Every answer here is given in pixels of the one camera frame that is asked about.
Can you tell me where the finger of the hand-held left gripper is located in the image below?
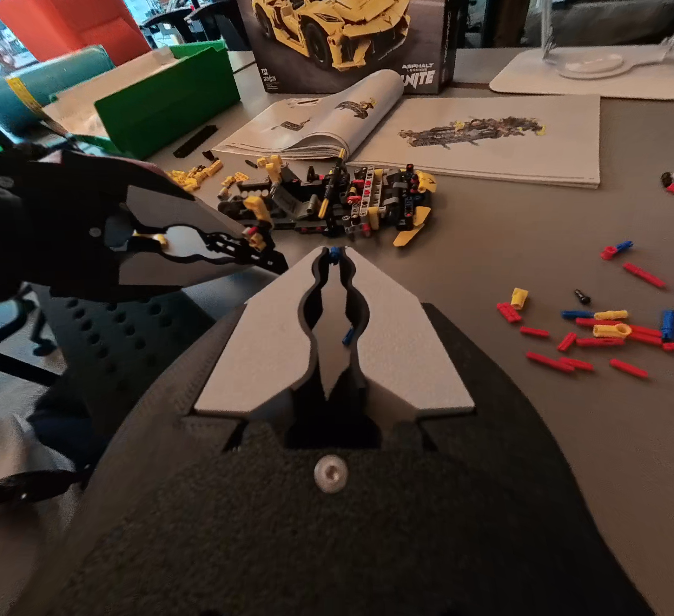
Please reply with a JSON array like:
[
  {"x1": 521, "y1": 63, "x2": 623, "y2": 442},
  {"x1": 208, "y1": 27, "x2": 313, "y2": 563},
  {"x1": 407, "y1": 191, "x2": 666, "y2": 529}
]
[
  {"x1": 118, "y1": 249, "x2": 289, "y2": 289},
  {"x1": 119, "y1": 185, "x2": 253, "y2": 245}
]

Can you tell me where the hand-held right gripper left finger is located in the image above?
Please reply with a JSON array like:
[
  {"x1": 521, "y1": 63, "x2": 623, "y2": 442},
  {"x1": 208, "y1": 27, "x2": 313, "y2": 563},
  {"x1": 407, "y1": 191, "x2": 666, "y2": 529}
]
[{"x1": 194, "y1": 246, "x2": 327, "y2": 433}]

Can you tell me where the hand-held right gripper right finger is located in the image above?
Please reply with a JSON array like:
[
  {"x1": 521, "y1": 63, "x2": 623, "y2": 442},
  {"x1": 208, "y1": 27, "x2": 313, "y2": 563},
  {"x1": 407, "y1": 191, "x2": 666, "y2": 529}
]
[{"x1": 340, "y1": 246, "x2": 476, "y2": 428}]

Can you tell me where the black yellow toy brick subassembly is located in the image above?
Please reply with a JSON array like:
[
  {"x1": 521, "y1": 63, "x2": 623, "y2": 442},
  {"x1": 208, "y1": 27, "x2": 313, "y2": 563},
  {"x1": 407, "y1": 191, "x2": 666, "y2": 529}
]
[{"x1": 131, "y1": 225, "x2": 289, "y2": 276}]

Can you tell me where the toy brick car chassis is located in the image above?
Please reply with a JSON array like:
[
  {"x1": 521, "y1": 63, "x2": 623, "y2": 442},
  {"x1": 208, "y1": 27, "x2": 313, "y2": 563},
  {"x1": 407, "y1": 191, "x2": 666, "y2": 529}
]
[{"x1": 217, "y1": 148, "x2": 438, "y2": 248}]

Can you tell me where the toy car set box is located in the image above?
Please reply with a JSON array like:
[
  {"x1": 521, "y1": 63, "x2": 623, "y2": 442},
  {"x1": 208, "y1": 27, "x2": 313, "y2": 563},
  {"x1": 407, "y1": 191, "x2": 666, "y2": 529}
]
[{"x1": 225, "y1": 0, "x2": 464, "y2": 95}]

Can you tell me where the cluster of yellow brick pieces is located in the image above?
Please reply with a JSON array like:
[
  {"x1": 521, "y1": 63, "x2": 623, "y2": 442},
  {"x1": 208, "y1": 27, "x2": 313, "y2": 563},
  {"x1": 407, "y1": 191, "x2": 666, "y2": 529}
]
[{"x1": 167, "y1": 155, "x2": 249, "y2": 202}]

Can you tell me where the black flat strip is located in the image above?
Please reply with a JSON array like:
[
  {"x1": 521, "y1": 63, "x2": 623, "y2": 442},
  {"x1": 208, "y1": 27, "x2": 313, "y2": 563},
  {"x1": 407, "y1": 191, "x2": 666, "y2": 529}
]
[{"x1": 173, "y1": 124, "x2": 218, "y2": 159}]

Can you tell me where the green plastic bin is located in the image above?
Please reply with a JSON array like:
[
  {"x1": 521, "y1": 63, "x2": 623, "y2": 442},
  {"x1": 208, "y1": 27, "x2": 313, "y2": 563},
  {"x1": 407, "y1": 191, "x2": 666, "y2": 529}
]
[{"x1": 50, "y1": 41, "x2": 242, "y2": 160}]

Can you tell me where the teal roll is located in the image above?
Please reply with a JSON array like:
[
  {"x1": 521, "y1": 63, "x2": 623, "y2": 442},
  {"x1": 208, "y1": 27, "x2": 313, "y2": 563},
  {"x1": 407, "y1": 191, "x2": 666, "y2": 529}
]
[{"x1": 0, "y1": 45, "x2": 115, "y2": 138}]

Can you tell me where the black office chair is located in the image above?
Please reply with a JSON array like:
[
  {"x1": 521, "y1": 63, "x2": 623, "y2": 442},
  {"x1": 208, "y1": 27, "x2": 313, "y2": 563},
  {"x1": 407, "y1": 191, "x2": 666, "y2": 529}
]
[{"x1": 139, "y1": 0, "x2": 251, "y2": 51}]

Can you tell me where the scatter of coloured connector pins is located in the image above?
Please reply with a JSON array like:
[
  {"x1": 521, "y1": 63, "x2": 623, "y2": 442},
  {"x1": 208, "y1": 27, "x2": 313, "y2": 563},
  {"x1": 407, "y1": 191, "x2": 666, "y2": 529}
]
[{"x1": 495, "y1": 239, "x2": 674, "y2": 380}]

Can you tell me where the red carry bag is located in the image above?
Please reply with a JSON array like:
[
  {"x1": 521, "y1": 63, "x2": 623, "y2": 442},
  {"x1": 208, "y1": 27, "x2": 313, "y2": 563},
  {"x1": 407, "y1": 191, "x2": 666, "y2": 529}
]
[{"x1": 0, "y1": 0, "x2": 153, "y2": 67}]

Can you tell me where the open instruction booklet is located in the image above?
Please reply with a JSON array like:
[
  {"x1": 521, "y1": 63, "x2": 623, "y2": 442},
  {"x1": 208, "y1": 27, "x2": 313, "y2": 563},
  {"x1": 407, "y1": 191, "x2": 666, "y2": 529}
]
[{"x1": 211, "y1": 70, "x2": 601, "y2": 189}]

